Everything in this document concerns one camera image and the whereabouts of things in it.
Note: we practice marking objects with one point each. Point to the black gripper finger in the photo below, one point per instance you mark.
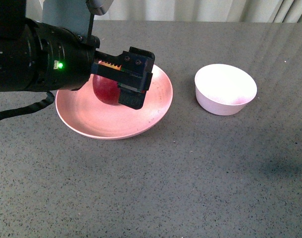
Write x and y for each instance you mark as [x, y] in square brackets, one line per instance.
[132, 70]

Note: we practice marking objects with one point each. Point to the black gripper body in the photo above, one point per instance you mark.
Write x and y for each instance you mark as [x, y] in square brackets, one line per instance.
[62, 59]

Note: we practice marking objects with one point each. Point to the red apple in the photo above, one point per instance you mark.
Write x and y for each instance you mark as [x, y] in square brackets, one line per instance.
[106, 90]

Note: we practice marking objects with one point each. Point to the pale pink bowl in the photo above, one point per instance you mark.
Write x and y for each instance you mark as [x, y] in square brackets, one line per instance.
[223, 89]

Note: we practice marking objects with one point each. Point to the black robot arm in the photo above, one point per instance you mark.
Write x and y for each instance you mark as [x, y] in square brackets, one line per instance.
[16, 38]

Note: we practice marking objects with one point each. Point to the pink plate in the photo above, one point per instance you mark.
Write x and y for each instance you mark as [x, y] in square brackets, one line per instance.
[85, 114]

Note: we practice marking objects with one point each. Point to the white curtain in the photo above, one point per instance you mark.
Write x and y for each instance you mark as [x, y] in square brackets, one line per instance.
[263, 11]

